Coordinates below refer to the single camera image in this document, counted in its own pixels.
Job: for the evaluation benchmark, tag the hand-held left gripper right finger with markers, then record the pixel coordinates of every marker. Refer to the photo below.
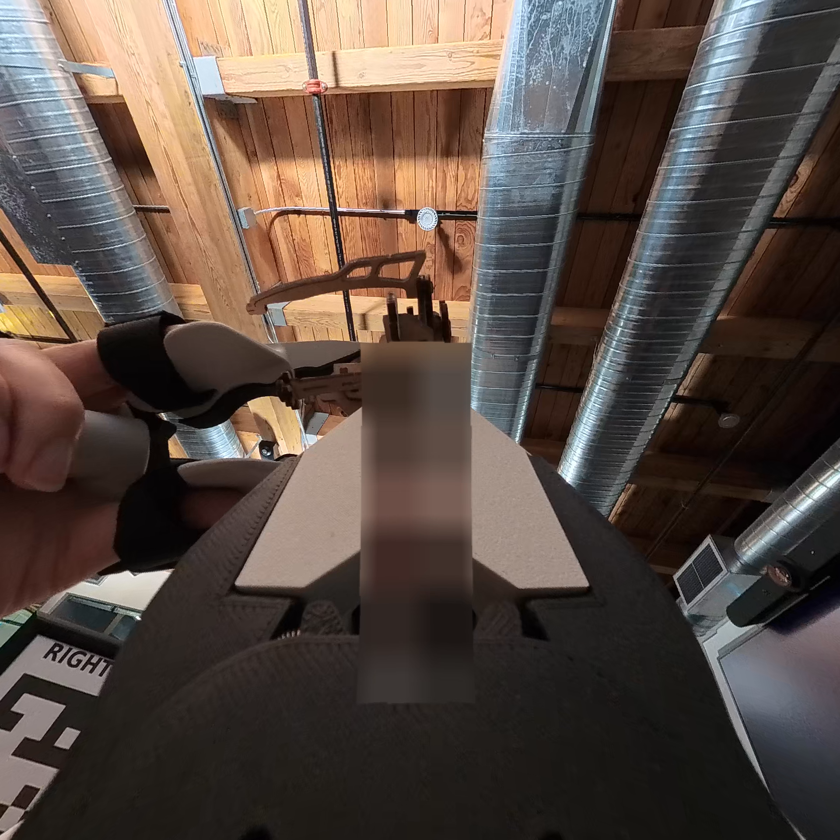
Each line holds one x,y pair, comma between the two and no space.
525,525

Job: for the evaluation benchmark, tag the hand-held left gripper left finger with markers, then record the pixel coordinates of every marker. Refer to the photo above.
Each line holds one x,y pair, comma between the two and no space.
308,525

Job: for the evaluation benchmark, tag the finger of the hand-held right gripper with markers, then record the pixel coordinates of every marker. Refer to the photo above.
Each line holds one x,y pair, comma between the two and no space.
328,355

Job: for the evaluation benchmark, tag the wooden model assembly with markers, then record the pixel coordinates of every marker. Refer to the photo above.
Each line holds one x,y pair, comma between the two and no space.
407,328

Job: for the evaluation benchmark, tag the person's right hand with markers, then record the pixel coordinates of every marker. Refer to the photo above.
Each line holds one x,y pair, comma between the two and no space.
39,538

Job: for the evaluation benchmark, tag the small grey conduit box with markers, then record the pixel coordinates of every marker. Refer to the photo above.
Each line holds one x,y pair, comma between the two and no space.
244,218

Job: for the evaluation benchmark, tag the silver flexible conduit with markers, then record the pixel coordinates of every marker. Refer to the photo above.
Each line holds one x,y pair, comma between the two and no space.
367,211

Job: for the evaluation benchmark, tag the thin silver conduit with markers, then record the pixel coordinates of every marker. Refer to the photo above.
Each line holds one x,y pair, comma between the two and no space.
229,190

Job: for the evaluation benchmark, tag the white round sprinkler cover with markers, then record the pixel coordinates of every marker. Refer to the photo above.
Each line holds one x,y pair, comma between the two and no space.
427,218

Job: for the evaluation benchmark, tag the black ceiling pipe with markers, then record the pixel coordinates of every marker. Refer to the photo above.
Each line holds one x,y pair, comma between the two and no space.
327,170

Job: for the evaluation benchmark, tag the long black cross pipe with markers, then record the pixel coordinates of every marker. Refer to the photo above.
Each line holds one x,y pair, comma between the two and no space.
453,214

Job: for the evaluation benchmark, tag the thin black rod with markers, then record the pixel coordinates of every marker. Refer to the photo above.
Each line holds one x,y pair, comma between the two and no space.
39,289

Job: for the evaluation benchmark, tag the round recessed ceiling light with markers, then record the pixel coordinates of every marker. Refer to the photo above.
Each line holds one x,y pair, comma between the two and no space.
727,421

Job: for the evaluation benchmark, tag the glass window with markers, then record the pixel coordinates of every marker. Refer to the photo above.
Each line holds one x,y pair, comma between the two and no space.
98,617

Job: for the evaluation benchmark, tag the black mounted device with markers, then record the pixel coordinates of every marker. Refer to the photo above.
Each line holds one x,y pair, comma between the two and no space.
787,584

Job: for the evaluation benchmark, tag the red pipe clamp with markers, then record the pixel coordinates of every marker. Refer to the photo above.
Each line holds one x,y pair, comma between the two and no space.
315,86

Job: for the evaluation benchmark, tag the dark monitor screen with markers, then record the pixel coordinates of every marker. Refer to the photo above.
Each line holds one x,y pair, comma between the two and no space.
787,722

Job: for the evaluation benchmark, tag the small black ceiling camera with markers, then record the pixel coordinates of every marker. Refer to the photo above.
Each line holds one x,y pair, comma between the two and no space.
266,450

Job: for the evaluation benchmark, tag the white wall vent unit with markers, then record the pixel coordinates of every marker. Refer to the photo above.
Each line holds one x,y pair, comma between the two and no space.
705,577

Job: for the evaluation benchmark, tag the spiral metal duct with panel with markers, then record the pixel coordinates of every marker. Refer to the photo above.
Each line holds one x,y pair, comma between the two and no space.
79,164

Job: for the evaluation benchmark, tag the spiral metal air duct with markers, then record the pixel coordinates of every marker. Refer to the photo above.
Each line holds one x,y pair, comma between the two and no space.
689,262
531,229
800,518

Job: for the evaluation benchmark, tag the metal duct hanger bracket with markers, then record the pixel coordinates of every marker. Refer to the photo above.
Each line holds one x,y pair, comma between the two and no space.
82,69

